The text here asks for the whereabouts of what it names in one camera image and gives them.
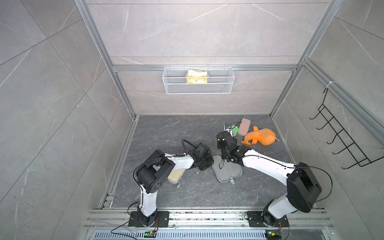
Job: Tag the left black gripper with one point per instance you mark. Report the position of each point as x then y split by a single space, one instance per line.
211 162

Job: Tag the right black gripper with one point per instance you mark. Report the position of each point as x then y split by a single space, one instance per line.
218 146

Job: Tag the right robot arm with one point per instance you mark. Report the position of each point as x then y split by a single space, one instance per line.
303 188

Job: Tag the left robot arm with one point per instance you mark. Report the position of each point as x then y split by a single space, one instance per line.
153 173

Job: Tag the green lidded small jar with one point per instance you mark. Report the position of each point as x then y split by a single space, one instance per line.
234 130

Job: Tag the pink rectangular case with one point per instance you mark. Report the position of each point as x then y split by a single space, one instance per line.
244 127

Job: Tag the orange whale plush toy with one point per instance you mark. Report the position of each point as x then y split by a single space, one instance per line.
264 136

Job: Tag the yellow packet in basket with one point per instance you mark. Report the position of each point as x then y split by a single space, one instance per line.
197 77

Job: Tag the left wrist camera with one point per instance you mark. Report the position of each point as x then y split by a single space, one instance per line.
202 150

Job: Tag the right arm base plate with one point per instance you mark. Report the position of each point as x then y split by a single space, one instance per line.
261 219

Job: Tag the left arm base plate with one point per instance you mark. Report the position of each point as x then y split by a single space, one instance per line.
158 218

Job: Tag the white wire wall basket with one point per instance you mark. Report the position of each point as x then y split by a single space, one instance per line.
220 81

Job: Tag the aluminium front rail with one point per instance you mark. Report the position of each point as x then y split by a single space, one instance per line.
206 224

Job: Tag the black wall hook rack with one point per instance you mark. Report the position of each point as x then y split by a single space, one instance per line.
349 145

